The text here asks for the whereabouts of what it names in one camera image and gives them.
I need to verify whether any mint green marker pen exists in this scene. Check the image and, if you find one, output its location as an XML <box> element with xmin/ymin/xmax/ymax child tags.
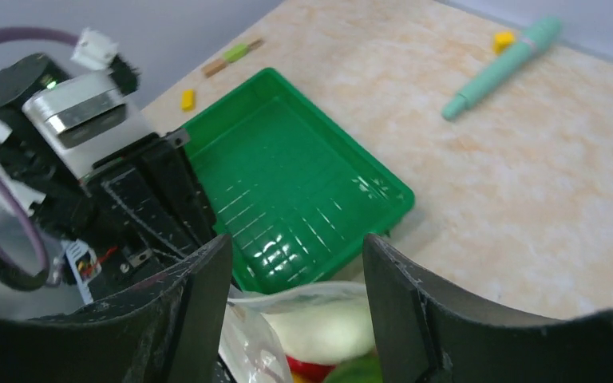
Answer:
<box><xmin>441</xmin><ymin>17</ymin><xmax>562</xmax><ymax>121</ymax></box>

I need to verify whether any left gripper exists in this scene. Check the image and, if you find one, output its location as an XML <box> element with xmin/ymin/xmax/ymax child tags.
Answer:
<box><xmin>31</xmin><ymin>134</ymin><xmax>216</xmax><ymax>296</ymax></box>

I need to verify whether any green plastic tray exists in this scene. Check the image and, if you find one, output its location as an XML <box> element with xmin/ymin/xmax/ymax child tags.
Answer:
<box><xmin>184</xmin><ymin>68</ymin><xmax>414</xmax><ymax>294</ymax></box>

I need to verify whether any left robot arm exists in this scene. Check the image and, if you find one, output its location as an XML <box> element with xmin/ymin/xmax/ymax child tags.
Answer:
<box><xmin>0</xmin><ymin>53</ymin><xmax>216</xmax><ymax>298</ymax></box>

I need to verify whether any yellow lego brick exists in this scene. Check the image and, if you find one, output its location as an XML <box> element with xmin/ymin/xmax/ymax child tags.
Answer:
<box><xmin>180</xmin><ymin>89</ymin><xmax>196</xmax><ymax>112</ymax></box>

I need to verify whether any red tomato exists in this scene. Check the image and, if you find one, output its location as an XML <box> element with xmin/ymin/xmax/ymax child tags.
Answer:
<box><xmin>287</xmin><ymin>356</ymin><xmax>335</xmax><ymax>383</ymax></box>

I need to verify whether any yellow cube near pen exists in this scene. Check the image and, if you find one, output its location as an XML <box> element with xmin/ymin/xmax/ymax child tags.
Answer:
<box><xmin>492</xmin><ymin>30</ymin><xmax>516</xmax><ymax>55</ymax></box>

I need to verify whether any wooden green block stick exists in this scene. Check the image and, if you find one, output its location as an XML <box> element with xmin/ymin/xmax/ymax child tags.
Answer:
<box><xmin>202</xmin><ymin>38</ymin><xmax>264</xmax><ymax>78</ymax></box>

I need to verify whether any orange green mango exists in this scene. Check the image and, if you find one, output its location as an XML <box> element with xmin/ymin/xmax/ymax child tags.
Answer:
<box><xmin>323</xmin><ymin>354</ymin><xmax>383</xmax><ymax>383</ymax></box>

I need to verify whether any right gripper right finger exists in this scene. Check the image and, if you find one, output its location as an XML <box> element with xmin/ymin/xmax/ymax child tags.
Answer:
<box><xmin>362</xmin><ymin>234</ymin><xmax>613</xmax><ymax>382</ymax></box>

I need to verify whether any clear dotted zip bag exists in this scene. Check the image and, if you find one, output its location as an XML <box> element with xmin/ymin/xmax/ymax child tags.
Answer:
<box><xmin>218</xmin><ymin>281</ymin><xmax>375</xmax><ymax>382</ymax></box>

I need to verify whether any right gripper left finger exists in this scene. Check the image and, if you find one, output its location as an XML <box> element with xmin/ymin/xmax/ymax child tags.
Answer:
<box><xmin>0</xmin><ymin>235</ymin><xmax>233</xmax><ymax>382</ymax></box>

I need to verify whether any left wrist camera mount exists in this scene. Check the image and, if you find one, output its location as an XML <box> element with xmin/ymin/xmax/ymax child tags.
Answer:
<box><xmin>22</xmin><ymin>28</ymin><xmax>154</xmax><ymax>178</ymax></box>

